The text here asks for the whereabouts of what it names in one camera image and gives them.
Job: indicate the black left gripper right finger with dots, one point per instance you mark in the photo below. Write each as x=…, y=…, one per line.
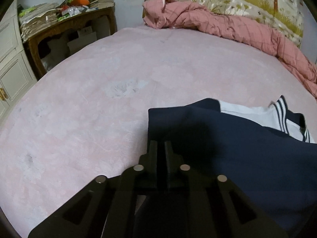
x=205, y=204

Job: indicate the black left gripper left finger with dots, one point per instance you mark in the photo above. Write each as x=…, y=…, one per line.
x=105, y=207

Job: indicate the white navy varsity jacket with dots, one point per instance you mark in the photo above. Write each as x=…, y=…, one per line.
x=267, y=152

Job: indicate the pink bed sheet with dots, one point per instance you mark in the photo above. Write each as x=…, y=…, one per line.
x=88, y=116

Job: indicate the white cabinet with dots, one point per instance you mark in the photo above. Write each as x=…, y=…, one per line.
x=17, y=76

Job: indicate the pink plaid quilt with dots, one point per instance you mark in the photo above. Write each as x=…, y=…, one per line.
x=161, y=14

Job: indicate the stack of papers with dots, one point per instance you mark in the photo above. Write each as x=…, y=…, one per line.
x=37, y=18

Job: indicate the orange toy clutter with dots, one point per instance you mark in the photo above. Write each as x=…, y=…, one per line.
x=70, y=8

